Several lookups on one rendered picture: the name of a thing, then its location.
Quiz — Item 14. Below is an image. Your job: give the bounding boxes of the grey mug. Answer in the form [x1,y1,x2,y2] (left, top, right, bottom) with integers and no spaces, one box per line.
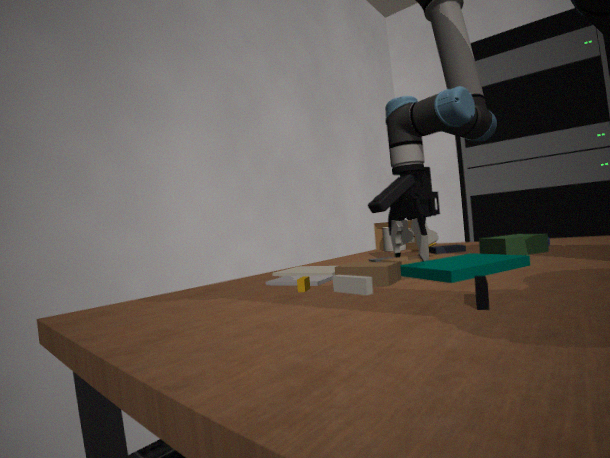
[382,227,415,251]

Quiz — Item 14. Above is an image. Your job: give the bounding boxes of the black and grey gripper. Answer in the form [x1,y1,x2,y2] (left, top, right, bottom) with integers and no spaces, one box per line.
[388,164,440,261]

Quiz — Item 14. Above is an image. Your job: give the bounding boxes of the brown rectangular box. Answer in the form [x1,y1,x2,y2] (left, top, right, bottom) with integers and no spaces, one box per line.
[374,220,418,250]

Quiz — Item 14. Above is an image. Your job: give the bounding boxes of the tan rectangular box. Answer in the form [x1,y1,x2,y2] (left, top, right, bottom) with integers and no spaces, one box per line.
[335,261,401,286]

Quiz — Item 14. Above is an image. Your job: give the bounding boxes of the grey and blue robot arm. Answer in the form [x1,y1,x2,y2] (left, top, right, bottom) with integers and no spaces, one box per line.
[368,0,610,213]

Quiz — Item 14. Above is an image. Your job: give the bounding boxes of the wooden ball-in-hole puzzle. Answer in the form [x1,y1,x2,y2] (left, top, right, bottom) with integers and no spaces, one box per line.
[381,254,440,265]

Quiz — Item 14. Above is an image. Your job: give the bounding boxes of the small yellow block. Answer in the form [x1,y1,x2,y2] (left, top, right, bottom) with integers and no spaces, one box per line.
[297,276,310,292]

